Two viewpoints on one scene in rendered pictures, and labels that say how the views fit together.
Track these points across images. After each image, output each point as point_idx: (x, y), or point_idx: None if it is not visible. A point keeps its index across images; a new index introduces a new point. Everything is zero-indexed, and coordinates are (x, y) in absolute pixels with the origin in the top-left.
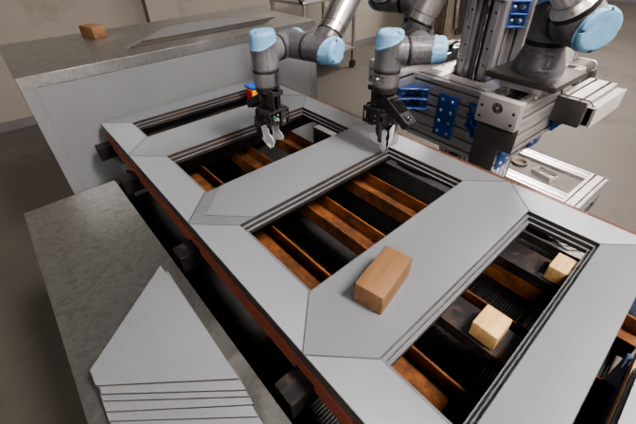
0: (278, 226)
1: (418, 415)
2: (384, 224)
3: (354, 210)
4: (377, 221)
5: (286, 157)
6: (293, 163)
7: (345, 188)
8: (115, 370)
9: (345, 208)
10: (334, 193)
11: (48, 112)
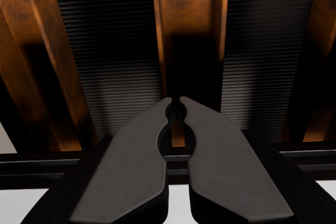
0: (156, 54)
1: None
2: (276, 142)
3: (277, 99)
4: (275, 134)
5: (174, 189)
6: (173, 218)
7: (281, 135)
8: None
9: (272, 88)
10: (298, 42)
11: None
